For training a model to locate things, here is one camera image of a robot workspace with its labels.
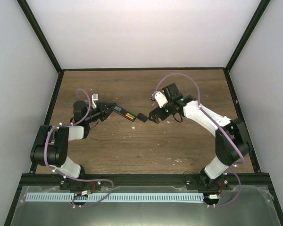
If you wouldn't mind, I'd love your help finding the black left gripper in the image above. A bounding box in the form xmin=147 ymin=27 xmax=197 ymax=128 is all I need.
xmin=84 ymin=102 xmax=116 ymax=124

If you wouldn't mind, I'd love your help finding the black battery compartment cover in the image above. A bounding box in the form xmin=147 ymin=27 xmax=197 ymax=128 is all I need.
xmin=137 ymin=113 xmax=149 ymax=122

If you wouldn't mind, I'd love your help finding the black remote control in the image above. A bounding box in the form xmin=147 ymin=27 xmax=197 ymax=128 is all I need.
xmin=113 ymin=106 xmax=136 ymax=122

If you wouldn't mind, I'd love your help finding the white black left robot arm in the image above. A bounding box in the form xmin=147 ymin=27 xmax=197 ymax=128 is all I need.
xmin=30 ymin=101 xmax=116 ymax=190

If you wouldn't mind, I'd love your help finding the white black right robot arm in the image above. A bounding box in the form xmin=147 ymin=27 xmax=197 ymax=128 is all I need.
xmin=149 ymin=83 xmax=251 ymax=190

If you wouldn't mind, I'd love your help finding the clear plastic front sheet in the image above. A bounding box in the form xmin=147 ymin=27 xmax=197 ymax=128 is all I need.
xmin=11 ymin=186 xmax=281 ymax=226

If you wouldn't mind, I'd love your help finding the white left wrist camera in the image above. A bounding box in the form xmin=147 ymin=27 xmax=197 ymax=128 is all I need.
xmin=92 ymin=93 xmax=99 ymax=109

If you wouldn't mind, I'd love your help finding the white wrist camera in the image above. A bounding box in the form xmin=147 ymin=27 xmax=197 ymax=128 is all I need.
xmin=92 ymin=93 xmax=99 ymax=109
xmin=152 ymin=91 xmax=168 ymax=108

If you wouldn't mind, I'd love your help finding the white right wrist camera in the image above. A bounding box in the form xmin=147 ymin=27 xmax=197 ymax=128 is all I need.
xmin=152 ymin=91 xmax=168 ymax=108

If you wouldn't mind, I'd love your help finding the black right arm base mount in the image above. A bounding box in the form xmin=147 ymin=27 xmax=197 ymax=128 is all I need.
xmin=184 ymin=174 xmax=228 ymax=192

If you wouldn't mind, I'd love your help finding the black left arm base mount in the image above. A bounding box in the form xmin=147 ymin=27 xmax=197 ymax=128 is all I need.
xmin=59 ymin=178 xmax=101 ymax=192

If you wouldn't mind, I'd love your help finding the light blue slotted cable duct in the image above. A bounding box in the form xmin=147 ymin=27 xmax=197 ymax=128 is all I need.
xmin=25 ymin=193 xmax=204 ymax=203

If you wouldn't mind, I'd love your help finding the black aluminium front rail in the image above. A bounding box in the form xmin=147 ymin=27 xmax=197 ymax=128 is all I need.
xmin=18 ymin=173 xmax=272 ymax=189

